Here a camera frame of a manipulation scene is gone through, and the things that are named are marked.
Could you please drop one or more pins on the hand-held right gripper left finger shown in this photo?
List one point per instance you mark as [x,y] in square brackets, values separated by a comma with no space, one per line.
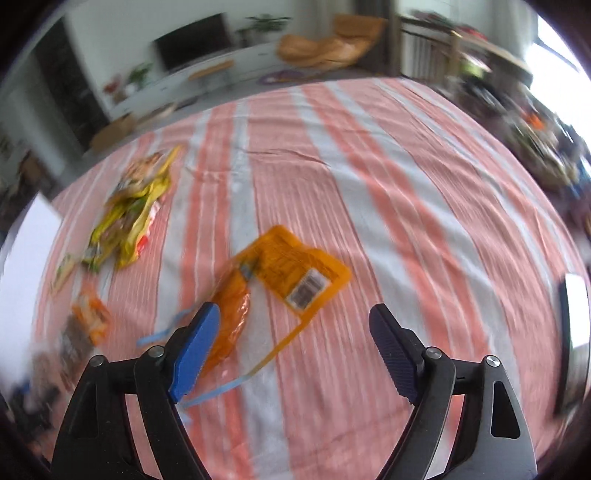
[196,350]

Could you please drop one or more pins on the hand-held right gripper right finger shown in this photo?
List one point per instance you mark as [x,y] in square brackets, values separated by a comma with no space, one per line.
[392,350]

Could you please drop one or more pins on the long yellow snack packet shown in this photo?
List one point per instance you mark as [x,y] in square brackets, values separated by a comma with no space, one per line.
[295,263]

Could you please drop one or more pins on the green yellow snack packet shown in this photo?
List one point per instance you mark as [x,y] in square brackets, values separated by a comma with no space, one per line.
[124,221]

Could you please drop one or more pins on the snack packet with yellow strip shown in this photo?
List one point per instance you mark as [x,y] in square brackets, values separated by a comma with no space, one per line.
[143,168]

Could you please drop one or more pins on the small orange snack packet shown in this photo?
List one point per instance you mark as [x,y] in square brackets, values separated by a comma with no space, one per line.
[92,314]

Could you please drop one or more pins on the dark snack packet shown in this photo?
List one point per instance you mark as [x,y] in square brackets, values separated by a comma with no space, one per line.
[71,344]

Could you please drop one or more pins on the pink striped cloth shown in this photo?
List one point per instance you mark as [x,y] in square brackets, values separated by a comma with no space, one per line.
[369,184]

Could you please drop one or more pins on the white panel with dark edge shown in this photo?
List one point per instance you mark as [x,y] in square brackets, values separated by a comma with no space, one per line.
[572,341]

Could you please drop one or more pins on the white board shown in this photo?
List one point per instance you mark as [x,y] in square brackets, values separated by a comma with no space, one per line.
[23,277]

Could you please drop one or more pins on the cardboard box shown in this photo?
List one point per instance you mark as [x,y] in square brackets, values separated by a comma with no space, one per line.
[113,131]

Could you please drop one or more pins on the clutter of assorted goods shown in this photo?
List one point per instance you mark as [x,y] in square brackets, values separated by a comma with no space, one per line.
[531,134]

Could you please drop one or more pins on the red flowers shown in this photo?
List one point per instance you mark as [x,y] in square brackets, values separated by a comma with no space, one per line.
[112,87]

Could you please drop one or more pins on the green plant in vase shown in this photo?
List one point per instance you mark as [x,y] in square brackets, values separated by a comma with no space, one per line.
[138,76]

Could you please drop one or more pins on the small wooden bench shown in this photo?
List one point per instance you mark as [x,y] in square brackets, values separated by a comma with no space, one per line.
[210,69]

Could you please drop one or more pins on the white television cabinet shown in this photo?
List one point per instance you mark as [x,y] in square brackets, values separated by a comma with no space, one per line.
[240,60]

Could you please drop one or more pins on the dark tall cabinet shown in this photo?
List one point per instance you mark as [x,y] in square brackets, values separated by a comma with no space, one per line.
[69,83]

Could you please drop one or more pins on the white radiator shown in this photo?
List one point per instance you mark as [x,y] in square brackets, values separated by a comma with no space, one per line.
[422,55]

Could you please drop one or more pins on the black television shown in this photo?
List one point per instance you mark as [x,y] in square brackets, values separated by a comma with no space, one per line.
[194,41]

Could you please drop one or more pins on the orange lounge chair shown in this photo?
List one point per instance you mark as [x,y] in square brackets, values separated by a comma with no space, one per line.
[323,48]

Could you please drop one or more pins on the large green potted plant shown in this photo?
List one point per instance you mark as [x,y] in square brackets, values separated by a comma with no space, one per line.
[265,23]

